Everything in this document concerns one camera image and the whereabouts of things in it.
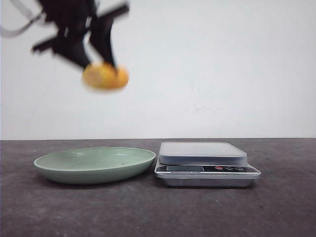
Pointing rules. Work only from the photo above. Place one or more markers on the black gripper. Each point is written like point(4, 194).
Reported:
point(75, 18)

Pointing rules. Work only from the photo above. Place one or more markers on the yellow corn cob piece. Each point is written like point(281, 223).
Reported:
point(104, 76)

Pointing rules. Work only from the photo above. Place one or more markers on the green shallow plate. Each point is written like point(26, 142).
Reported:
point(94, 165)

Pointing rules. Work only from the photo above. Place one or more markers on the silver digital kitchen scale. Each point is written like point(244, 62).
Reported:
point(204, 164)

